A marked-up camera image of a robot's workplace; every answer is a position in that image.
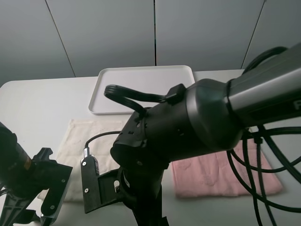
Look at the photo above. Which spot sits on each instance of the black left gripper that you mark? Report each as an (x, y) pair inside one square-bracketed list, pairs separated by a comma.
[(22, 179)]

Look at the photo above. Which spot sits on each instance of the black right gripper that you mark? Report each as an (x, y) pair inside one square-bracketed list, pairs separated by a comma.
[(139, 190)]

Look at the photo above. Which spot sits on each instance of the cream white towel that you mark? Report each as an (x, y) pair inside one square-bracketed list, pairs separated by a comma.
[(70, 150)]

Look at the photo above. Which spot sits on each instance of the pink towel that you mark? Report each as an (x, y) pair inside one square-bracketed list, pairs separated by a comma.
[(211, 175)]

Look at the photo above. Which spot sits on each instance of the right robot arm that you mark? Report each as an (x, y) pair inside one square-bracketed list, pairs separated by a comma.
[(207, 117)]

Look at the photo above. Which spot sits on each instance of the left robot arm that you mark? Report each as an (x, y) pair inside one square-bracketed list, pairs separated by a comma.
[(9, 144)]

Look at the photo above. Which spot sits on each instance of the white rectangular plastic tray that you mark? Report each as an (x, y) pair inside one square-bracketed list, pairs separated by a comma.
[(148, 79)]

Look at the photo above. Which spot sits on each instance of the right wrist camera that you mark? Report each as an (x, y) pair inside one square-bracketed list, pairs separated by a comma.
[(89, 178)]

